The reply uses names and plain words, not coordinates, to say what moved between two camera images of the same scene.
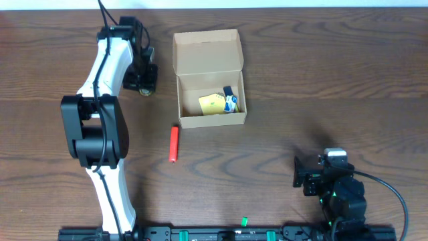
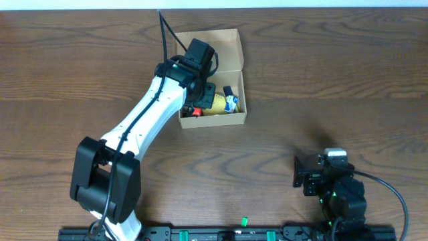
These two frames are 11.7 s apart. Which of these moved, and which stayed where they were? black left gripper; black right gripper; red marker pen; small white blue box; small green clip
Moved: black left gripper; red marker pen
Stayed: small white blue box; black right gripper; small green clip
